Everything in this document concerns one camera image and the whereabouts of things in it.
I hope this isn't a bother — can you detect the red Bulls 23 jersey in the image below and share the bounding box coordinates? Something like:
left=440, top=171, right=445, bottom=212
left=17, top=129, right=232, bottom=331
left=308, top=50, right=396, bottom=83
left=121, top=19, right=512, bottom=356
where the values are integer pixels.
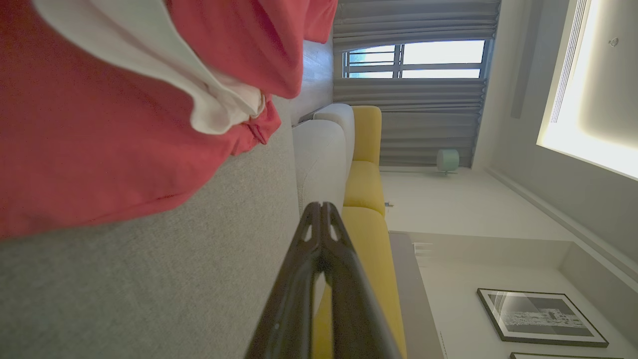
left=0, top=0, right=339, bottom=240

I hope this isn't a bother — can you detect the white linear ceiling vent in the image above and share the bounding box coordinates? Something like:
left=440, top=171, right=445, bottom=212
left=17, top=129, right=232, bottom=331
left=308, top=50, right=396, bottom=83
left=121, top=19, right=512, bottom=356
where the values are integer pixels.
left=550, top=0, right=590, bottom=124

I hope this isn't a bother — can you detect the large grey sofa ottoman seat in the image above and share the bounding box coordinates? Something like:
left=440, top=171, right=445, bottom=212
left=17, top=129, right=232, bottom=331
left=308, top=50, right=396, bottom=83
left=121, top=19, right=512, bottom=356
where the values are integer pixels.
left=0, top=95, right=301, bottom=359

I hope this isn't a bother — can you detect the black framed monochrome picture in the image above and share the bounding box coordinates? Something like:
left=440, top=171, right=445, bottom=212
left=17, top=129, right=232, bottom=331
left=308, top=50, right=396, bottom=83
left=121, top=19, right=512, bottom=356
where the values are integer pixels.
left=477, top=288, right=610, bottom=349

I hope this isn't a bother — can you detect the yellow sofa back cushion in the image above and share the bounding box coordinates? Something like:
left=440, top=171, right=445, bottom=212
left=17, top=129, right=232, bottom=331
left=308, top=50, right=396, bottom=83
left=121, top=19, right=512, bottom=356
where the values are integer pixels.
left=351, top=105, right=383, bottom=167
left=312, top=205, right=407, bottom=359
left=343, top=160, right=387, bottom=217

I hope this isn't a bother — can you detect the pale green wall lamp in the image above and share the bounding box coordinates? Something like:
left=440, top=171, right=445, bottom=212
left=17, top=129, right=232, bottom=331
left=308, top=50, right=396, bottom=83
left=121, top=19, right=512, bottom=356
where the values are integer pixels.
left=437, top=149, right=460, bottom=176

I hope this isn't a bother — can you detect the grey pleated curtain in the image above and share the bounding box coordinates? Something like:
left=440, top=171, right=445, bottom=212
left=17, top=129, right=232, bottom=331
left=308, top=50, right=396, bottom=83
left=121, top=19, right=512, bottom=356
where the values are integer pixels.
left=332, top=0, right=502, bottom=53
left=332, top=78, right=487, bottom=168

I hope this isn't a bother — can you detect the grey ledge behind sofa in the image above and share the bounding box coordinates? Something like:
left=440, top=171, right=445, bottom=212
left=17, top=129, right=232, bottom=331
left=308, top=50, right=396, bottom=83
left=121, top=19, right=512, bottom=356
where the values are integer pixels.
left=388, top=231, right=445, bottom=359

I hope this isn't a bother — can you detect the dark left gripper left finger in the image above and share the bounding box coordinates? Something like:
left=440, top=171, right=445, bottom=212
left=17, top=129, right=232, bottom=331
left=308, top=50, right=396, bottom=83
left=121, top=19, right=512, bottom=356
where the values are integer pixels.
left=244, top=201, right=323, bottom=359

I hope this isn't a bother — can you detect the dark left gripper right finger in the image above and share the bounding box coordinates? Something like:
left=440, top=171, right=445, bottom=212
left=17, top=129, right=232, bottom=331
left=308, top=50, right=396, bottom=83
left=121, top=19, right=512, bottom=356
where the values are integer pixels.
left=321, top=201, right=403, bottom=359

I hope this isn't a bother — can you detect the balcony window with railing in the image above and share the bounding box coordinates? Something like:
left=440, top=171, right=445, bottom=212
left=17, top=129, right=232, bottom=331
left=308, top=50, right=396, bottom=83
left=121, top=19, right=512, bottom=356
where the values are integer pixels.
left=343, top=40, right=486, bottom=79

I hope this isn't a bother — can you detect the grey sofa seat cushion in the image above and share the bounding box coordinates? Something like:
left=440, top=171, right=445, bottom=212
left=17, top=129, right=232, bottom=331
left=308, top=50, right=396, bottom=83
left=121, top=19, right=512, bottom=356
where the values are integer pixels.
left=292, top=119, right=348, bottom=216
left=313, top=103, right=356, bottom=163

